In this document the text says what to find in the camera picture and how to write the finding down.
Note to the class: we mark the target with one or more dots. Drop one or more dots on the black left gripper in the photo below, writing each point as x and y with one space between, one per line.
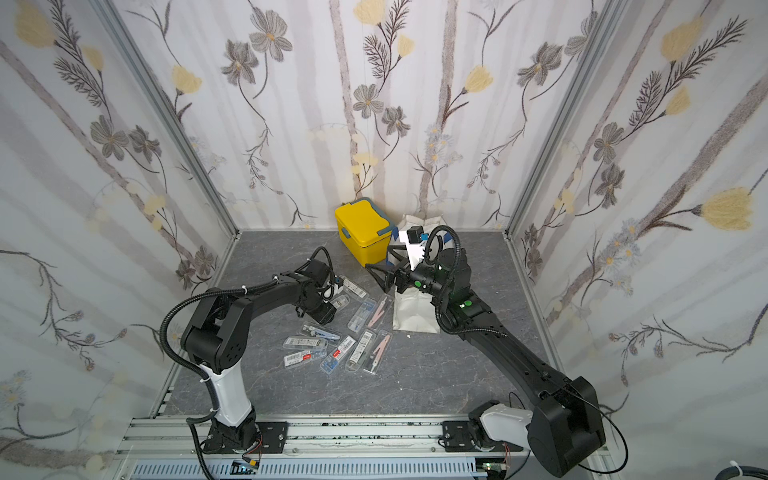
327 315

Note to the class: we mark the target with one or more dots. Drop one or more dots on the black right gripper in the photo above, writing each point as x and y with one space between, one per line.
398 279

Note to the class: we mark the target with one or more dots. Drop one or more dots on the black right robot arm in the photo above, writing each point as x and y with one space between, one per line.
560 422

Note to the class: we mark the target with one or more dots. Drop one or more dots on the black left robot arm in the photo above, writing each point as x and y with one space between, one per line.
208 334

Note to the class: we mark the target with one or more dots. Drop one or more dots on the clear case pink compass upper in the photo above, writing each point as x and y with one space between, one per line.
380 310

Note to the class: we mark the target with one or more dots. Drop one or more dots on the clear case upper barcode label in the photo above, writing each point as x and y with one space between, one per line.
353 288

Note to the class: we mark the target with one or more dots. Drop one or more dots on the clear case blue insert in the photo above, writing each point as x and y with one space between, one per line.
362 315

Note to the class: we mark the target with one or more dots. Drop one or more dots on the clear case white barcode label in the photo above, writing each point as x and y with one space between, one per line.
361 350

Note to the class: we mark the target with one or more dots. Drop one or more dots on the yellow lidded storage box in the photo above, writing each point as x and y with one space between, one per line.
365 229

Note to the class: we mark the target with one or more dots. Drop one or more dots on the clear case red mark label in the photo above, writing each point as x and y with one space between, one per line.
299 358

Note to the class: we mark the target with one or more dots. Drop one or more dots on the clear case red blue label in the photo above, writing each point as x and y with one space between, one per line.
337 355

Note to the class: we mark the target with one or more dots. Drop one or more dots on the white canvas bag blue handles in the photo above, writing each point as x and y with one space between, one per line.
413 311

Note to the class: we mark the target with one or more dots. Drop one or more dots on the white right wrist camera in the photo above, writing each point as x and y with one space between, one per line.
414 239

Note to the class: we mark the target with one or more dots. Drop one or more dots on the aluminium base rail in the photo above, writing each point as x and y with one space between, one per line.
431 446

